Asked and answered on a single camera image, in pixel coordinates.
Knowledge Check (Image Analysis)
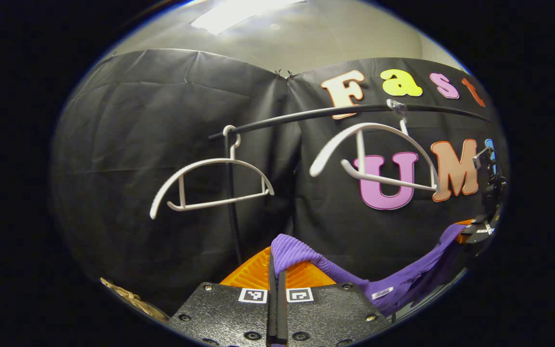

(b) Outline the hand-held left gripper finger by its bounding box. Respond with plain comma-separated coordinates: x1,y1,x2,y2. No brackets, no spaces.
168,247,278,347
277,260,391,347

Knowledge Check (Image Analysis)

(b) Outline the purple shirt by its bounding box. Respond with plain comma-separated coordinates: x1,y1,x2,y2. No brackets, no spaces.
270,223,468,318

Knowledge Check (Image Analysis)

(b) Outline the large white plastic hanger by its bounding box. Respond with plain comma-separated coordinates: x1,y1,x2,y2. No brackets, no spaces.
309,99,441,193

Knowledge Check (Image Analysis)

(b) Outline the small white plastic hanger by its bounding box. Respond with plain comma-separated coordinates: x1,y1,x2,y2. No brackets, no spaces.
150,125,276,220

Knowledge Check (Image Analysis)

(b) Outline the black clothes rack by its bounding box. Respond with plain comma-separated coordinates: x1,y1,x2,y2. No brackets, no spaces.
208,104,491,265

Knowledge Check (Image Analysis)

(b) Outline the tan patterned object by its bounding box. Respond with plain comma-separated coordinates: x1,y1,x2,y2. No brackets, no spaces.
100,277,170,323

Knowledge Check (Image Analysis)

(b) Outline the ceiling light panel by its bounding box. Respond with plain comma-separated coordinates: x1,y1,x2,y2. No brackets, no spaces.
190,0,307,35

